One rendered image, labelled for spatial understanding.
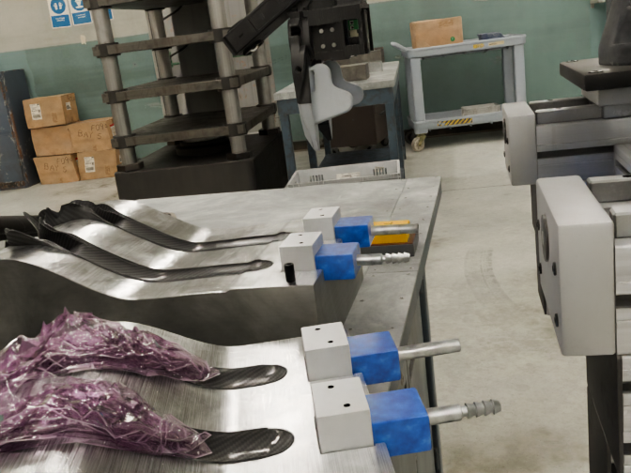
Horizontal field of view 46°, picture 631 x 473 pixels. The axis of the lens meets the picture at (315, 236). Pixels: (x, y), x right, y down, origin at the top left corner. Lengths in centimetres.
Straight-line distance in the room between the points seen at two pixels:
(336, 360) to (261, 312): 16
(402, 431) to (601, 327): 15
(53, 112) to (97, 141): 49
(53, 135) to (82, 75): 68
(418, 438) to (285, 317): 26
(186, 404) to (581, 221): 32
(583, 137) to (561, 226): 50
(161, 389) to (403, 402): 19
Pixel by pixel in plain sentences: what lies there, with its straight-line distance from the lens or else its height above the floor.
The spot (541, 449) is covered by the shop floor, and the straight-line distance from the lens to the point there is 210.
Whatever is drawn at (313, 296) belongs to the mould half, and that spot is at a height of 88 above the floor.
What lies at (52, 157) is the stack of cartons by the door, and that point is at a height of 26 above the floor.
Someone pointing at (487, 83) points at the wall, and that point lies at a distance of 719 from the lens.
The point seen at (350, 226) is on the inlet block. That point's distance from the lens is 86.
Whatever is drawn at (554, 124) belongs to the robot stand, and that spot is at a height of 98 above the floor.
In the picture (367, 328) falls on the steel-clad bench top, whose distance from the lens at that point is 83.
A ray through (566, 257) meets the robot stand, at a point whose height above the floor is 97.
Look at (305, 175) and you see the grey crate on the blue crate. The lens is 430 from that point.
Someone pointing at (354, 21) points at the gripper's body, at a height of 113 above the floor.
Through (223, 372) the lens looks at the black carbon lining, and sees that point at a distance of 65.
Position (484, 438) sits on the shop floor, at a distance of 214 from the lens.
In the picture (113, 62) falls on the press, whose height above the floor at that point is 109.
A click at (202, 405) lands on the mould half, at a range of 59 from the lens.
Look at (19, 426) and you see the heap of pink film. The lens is 52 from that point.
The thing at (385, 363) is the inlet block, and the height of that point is 86.
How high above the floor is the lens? 113
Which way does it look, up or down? 16 degrees down
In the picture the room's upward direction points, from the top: 7 degrees counter-clockwise
